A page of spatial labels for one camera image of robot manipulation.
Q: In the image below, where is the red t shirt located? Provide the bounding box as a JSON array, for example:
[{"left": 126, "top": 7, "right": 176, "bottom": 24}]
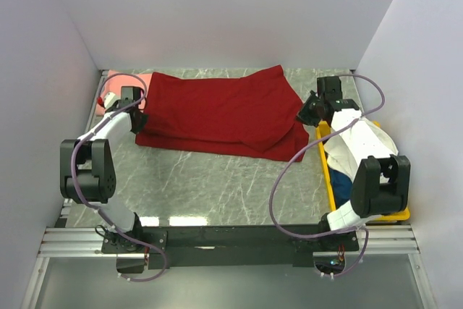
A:
[{"left": 135, "top": 65, "right": 309, "bottom": 161}]

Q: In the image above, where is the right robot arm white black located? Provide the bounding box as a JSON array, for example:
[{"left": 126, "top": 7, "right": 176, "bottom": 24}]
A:
[{"left": 296, "top": 76, "right": 411, "bottom": 250}]

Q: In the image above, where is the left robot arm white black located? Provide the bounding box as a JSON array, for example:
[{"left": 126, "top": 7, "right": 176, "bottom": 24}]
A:
[{"left": 59, "top": 86, "right": 148, "bottom": 253}]

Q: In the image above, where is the folded pink t shirt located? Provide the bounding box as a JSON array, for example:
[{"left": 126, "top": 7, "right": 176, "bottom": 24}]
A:
[{"left": 95, "top": 70, "right": 152, "bottom": 116}]

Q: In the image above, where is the white t shirt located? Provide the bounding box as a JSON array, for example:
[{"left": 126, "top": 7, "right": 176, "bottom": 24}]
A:
[{"left": 323, "top": 118, "right": 399, "bottom": 182}]

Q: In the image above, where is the blue t shirt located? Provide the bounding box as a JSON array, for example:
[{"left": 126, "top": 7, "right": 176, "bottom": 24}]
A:
[{"left": 328, "top": 167, "right": 352, "bottom": 208}]

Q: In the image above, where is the yellow plastic bin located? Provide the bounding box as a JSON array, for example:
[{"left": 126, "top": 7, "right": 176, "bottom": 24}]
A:
[{"left": 315, "top": 121, "right": 410, "bottom": 224}]

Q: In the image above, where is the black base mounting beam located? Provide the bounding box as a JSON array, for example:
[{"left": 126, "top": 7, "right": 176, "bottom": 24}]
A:
[{"left": 101, "top": 225, "right": 360, "bottom": 274}]

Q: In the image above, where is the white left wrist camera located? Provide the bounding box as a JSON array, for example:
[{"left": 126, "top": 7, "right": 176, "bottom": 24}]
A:
[{"left": 96, "top": 92, "right": 119, "bottom": 110}]

